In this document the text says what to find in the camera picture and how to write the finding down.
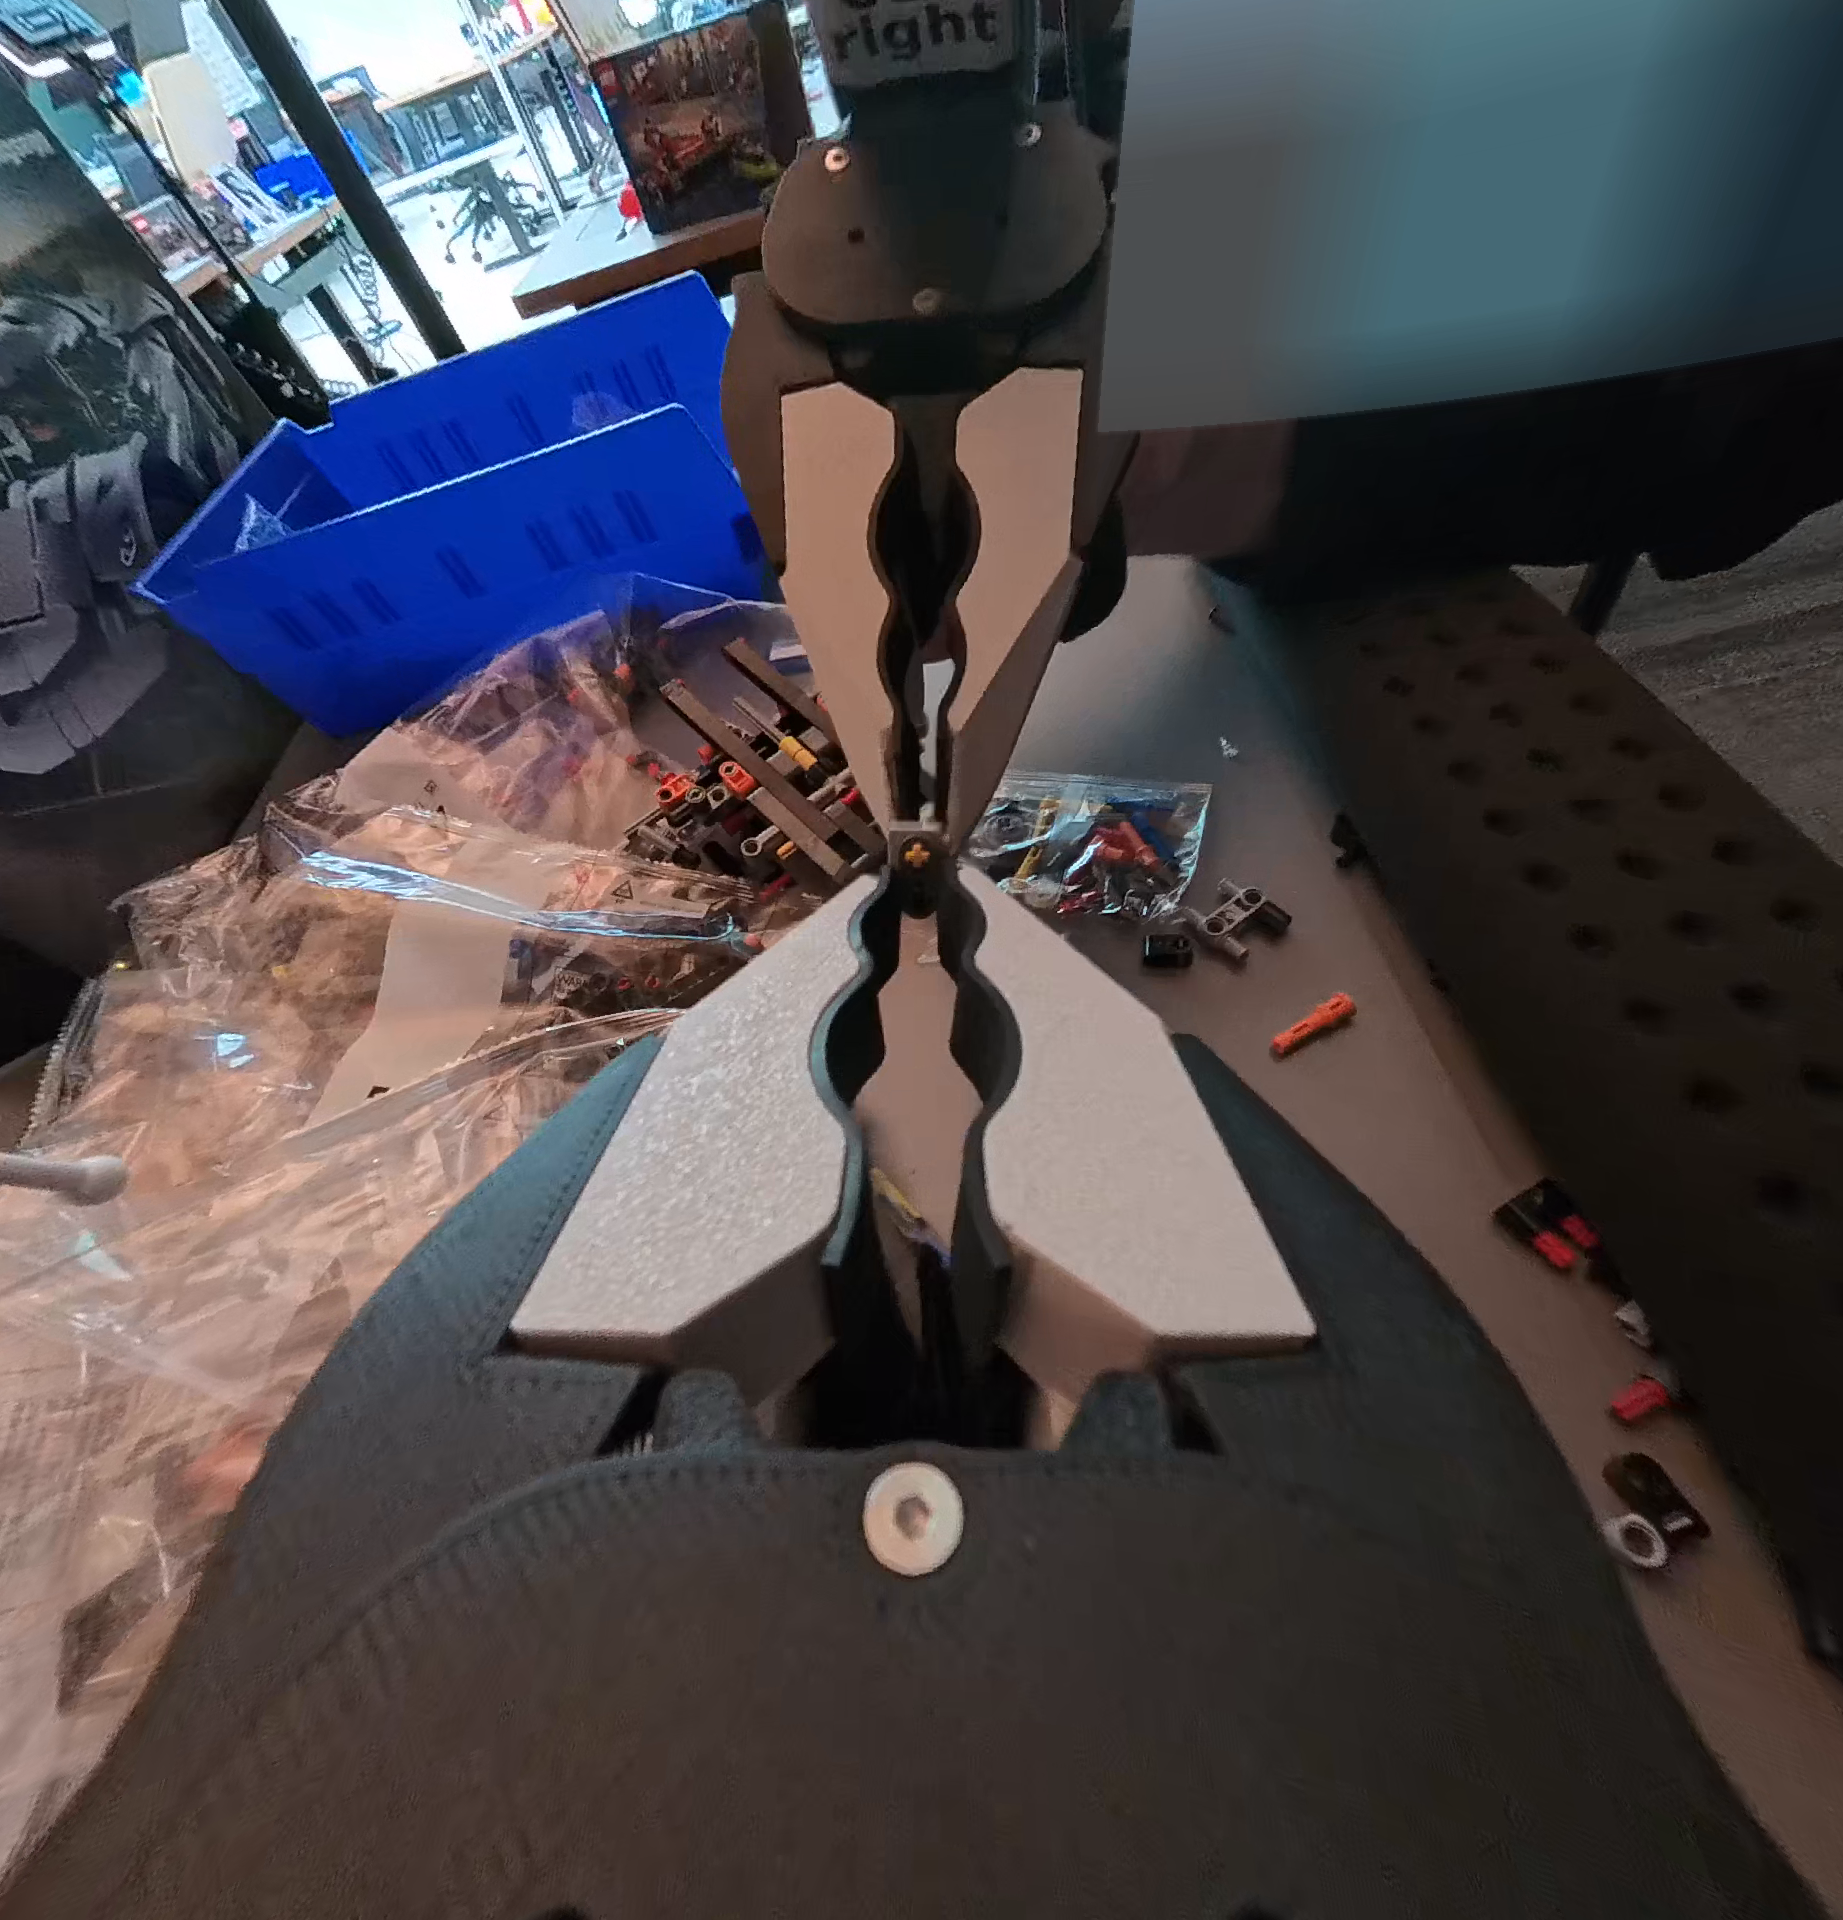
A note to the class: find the pile of clear lego bags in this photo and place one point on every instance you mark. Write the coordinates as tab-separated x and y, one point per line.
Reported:
261	1050

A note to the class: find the dark lego set box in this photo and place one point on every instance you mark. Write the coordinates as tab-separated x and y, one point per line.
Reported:
66	451

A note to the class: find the blue plastic bin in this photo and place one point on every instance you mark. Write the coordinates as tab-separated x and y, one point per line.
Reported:
411	571
531	391

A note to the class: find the black perforated pad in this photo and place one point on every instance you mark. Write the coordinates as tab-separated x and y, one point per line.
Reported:
1611	976

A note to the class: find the heap of loose lego parts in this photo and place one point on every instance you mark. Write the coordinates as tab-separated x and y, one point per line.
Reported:
899	1208

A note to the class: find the background wooden table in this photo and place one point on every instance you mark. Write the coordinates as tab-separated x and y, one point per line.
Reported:
636	263

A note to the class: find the person's right forearm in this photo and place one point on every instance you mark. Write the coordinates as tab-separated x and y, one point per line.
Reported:
1537	480

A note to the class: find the small zip bag of pins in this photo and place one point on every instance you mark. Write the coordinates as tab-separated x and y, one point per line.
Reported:
1102	848

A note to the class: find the red lego pin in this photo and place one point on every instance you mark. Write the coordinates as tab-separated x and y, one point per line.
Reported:
1641	1399

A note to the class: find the small grey lego assembly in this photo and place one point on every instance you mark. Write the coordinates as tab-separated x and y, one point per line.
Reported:
918	863

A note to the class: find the orange lego pin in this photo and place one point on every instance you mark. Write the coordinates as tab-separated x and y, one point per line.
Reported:
1311	1025

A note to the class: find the grey double-hole lego connector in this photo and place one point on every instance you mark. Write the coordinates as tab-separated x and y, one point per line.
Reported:
1236	916

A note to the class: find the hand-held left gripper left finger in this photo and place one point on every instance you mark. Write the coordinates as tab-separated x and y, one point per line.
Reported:
681	1185

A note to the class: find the colourful lego set box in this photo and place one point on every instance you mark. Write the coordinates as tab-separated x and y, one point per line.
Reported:
696	121

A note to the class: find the person's right hand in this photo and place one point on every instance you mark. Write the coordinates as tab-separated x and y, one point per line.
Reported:
1191	495

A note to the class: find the dark grey lego chassis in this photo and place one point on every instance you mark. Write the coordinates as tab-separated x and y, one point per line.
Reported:
742	780

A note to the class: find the small whitish lego piece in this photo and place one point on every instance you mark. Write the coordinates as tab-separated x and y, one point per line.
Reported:
1633	1324

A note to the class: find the black connector with white pin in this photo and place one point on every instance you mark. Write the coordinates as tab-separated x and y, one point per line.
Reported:
1649	1507

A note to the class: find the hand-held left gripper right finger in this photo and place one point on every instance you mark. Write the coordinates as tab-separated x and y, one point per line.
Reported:
1132	1185

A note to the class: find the black lego connector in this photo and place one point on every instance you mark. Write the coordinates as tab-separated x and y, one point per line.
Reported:
1166	949

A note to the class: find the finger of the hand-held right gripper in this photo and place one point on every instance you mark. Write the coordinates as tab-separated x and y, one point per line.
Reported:
832	510
1027	510

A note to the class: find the black lego piece, red pins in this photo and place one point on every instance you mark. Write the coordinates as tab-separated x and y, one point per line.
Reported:
1547	1223

